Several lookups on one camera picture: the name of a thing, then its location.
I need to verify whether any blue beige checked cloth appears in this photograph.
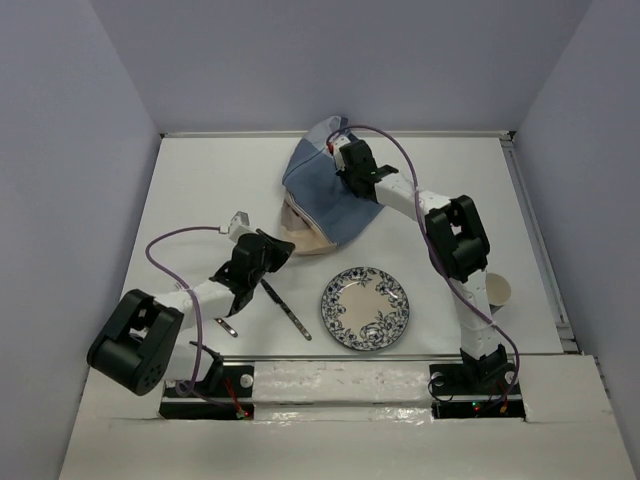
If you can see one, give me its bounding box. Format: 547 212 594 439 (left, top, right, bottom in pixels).
280 116 382 256

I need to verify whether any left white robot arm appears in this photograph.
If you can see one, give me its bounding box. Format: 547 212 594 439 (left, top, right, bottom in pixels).
86 226 295 396

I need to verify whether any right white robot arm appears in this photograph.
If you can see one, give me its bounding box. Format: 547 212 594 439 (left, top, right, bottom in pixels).
326 134 520 400

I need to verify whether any steel table knife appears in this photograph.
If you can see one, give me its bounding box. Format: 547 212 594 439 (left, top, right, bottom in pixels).
260 279 312 341

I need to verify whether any steel fork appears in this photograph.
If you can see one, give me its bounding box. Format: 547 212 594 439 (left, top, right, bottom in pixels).
215 318 238 338

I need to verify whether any blue floral ceramic plate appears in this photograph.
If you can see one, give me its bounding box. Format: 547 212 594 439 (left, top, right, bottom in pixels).
320 267 410 352

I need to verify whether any dark green mug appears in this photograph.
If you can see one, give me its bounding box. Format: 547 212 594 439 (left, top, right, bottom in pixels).
486 272 512 314

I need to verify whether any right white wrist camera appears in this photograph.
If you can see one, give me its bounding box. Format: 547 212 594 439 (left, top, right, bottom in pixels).
328 134 352 171

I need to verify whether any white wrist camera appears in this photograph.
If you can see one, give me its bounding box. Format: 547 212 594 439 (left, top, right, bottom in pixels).
328 134 352 171
219 211 254 243

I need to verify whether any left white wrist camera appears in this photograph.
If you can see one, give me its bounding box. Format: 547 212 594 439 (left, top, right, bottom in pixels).
219 211 254 243

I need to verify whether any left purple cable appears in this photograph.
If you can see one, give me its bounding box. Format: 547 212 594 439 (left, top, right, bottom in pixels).
145 226 244 416

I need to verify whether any purple cable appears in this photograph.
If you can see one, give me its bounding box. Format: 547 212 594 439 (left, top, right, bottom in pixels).
325 124 522 406
145 226 244 416

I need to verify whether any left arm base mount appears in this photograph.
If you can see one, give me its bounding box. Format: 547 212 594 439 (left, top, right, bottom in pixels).
159 347 255 421

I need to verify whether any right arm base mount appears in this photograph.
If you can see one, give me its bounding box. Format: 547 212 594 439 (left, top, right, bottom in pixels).
427 363 526 420

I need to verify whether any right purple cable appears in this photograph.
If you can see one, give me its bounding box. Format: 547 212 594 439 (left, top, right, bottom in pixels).
325 124 522 406

